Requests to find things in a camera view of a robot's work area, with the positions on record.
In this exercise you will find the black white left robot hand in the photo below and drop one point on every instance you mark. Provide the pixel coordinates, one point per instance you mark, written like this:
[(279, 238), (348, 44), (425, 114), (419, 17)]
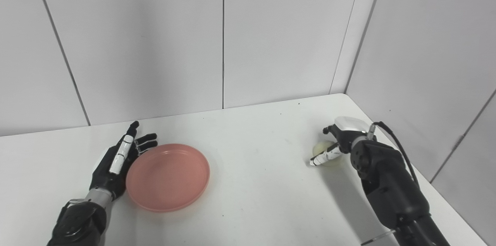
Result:
[(110, 176)]

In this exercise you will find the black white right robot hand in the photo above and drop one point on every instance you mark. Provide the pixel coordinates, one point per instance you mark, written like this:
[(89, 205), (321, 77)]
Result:
[(347, 133)]

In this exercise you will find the cream steamed bun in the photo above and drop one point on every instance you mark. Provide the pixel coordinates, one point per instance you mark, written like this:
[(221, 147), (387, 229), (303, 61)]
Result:
[(323, 148)]

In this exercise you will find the pink round plate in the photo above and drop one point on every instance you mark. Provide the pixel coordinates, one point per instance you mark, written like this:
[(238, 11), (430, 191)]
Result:
[(167, 178)]

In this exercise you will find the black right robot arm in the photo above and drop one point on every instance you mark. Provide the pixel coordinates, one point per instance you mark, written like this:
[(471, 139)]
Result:
[(391, 188)]

